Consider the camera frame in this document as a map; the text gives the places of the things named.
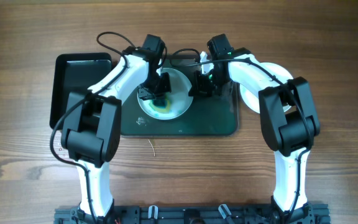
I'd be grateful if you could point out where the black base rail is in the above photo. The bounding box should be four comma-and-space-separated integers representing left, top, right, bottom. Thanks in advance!
53, 203, 331, 224

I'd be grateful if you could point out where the white plate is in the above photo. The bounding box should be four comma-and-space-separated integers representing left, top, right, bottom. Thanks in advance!
138, 68, 193, 120
239, 62, 293, 114

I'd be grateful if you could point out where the small black water tray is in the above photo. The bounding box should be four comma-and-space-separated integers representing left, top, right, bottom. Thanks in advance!
49, 52, 113, 128

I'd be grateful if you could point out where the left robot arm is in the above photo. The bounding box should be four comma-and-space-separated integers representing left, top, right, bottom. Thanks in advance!
56, 46, 167, 223

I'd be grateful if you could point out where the large dark serving tray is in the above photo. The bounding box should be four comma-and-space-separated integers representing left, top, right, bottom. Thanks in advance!
116, 54, 239, 138

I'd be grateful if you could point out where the yellow green sponge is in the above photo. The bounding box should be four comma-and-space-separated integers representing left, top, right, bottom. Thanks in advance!
149, 98, 171, 114

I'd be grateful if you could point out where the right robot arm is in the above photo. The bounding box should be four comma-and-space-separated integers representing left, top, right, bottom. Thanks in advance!
196, 47, 320, 223

